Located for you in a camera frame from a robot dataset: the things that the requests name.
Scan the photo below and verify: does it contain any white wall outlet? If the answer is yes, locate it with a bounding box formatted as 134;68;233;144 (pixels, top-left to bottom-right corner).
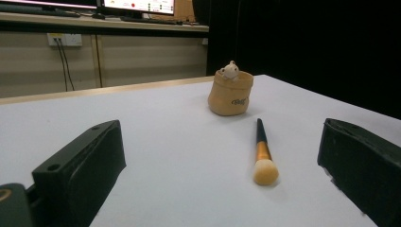
46;32;83;47

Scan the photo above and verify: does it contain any black and gold makeup brush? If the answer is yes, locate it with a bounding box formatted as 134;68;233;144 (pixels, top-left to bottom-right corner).
253;117;280;186

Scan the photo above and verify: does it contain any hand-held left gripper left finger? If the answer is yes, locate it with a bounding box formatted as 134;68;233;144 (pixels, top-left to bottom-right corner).
31;119;127;227

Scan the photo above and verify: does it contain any wooden desk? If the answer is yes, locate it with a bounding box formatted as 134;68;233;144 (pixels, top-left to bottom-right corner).
0;11;210;33

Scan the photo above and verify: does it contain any tan pot with animal figure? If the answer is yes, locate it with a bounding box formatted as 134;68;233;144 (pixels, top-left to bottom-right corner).
207;60;254;116

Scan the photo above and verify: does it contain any computer monitor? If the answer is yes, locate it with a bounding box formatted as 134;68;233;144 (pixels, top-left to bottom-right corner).
0;0;98;9
102;0;176;17

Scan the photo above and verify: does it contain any white table mat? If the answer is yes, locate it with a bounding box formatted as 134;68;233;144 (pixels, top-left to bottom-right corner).
0;74;401;227

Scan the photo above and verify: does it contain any brown cardboard box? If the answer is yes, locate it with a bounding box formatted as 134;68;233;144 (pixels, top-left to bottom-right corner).
173;0;197;23

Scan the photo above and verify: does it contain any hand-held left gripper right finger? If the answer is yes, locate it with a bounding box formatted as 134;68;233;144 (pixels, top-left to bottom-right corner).
317;117;401;227

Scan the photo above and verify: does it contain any black keyboard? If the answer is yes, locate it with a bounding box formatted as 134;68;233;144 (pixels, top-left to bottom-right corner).
120;15;183;26

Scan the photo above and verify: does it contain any black power cable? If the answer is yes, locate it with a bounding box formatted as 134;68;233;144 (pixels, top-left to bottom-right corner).
58;37;76;92
53;37;69;93

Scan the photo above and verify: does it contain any black curtain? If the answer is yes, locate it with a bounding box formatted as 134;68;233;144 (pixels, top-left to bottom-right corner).
192;0;401;120

